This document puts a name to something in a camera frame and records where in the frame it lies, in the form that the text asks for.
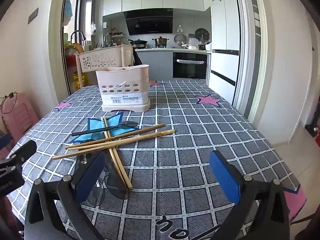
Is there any blue patterned bamboo chopstick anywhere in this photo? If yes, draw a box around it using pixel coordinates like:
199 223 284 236
101 117 132 190

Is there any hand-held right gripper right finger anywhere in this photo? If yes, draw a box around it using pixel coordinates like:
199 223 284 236
209 151 297 240

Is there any black range hood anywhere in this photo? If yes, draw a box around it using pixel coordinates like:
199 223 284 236
124 8 174 36

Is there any grey wall switch panel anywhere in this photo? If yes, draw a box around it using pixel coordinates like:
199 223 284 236
28 8 39 23

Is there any gold foil bag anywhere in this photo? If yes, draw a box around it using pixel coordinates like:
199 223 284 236
73 71 88 89

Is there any white refrigerator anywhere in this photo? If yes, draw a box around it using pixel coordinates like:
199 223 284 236
202 0 242 105

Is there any red bag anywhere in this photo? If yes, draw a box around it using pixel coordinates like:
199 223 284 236
65 55 78 68

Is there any steel cooking pot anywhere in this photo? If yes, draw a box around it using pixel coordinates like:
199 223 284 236
152 36 170 46

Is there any black wok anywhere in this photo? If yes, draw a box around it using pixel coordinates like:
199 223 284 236
128 39 148 48

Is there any black cable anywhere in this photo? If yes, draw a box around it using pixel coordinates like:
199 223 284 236
0 92 19 114

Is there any steel kitchen faucet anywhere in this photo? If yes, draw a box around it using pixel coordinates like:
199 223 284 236
70 30 87 43

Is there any grey checked star tablecloth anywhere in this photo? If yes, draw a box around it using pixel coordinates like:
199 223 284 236
5 79 307 240

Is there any round metal sieve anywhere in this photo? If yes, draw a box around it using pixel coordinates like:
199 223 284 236
174 33 186 47

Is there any dark round steamer rack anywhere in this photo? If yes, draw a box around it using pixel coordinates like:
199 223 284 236
195 28 211 42

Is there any red and black object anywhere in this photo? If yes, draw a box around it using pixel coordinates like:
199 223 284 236
306 124 320 148

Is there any pink plastic stool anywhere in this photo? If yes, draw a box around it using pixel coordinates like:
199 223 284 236
0 92 39 140

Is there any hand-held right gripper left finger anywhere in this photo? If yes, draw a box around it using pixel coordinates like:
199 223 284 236
24 151 105 240

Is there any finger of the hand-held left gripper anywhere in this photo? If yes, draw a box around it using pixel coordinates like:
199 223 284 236
0 134 12 151
5 140 37 166

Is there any beige plastic utensil holder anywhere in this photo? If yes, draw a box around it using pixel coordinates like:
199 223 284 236
96 64 151 112

